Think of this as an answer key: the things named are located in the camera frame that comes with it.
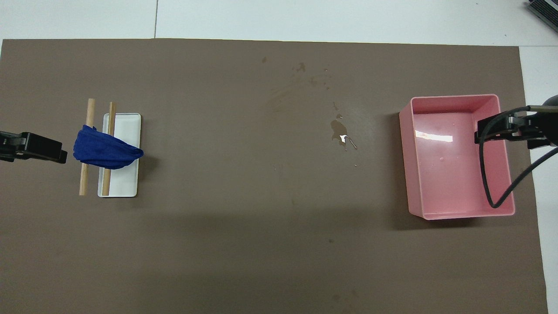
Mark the blue towel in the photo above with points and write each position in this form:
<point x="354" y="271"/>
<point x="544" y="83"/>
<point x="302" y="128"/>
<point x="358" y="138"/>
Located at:
<point x="102" y="151"/>

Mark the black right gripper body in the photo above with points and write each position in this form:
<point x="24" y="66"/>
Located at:
<point x="540" y="128"/>

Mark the water puddle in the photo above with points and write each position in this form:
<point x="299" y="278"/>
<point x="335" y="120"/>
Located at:
<point x="338" y="130"/>

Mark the wooden rod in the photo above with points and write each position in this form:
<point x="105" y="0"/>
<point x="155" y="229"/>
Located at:
<point x="106" y="183"/>
<point x="90" y="111"/>

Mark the pink plastic bin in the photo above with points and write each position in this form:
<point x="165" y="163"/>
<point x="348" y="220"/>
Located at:
<point x="449" y="174"/>

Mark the white rack base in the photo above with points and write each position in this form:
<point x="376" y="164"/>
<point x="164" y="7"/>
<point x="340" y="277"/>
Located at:
<point x="127" y="174"/>

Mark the brown table mat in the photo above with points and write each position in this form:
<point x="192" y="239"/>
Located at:
<point x="261" y="226"/>

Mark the grey ribbed device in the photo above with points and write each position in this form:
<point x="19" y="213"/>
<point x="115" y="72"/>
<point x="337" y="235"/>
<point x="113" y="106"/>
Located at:
<point x="545" y="11"/>

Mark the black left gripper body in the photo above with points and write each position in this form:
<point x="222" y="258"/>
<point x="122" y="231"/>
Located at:
<point x="13" y="146"/>

